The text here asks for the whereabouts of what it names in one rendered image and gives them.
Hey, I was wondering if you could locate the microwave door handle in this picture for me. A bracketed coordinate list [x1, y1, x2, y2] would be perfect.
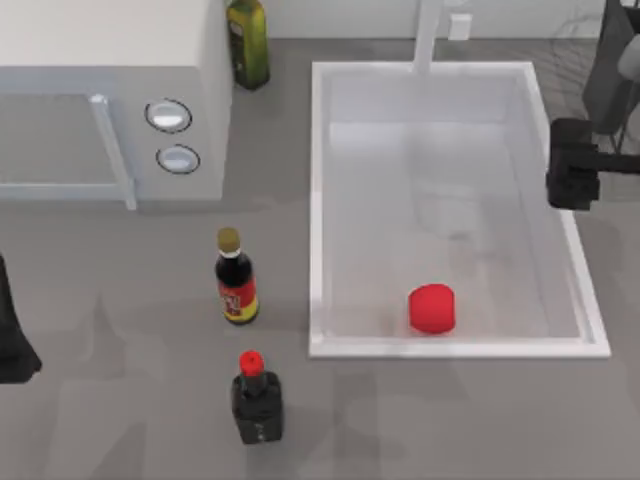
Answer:
[88, 94, 139, 212]

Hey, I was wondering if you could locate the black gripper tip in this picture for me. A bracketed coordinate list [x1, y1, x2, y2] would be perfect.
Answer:
[0, 253, 44, 386]

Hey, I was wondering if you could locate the grey rounded box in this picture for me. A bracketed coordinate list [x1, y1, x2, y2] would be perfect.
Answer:
[616, 41, 640, 82]

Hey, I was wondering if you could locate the small microwave knob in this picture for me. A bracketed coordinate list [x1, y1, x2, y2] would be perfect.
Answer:
[155, 143, 202, 176]

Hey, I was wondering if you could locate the black bottle with red cap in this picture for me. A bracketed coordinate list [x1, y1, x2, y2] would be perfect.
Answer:
[230, 349, 287, 446]

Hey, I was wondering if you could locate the white sink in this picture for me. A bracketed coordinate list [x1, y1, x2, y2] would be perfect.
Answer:
[306, 60, 613, 361]

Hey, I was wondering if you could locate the microwave door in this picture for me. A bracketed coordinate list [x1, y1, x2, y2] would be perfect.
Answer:
[0, 92, 126, 202]

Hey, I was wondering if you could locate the red cup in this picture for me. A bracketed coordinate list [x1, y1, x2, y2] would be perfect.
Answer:
[407, 282, 458, 335]

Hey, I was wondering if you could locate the dark bottle with yellow cap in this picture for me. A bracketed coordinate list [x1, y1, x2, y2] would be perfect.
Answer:
[214, 226, 262, 326]

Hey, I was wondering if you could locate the tall white tap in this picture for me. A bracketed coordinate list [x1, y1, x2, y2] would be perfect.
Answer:
[411, 0, 442, 77]

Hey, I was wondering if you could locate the white wall socket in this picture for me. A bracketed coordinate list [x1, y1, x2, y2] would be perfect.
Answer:
[448, 13, 473, 42]

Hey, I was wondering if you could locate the green bottle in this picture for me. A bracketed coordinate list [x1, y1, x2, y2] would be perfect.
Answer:
[225, 0, 272, 92]

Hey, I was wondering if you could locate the pale microwave oven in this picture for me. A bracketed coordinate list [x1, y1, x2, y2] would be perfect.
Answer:
[0, 0, 237, 212]

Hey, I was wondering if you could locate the large microwave knob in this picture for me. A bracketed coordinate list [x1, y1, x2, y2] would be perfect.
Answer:
[143, 97, 194, 135]

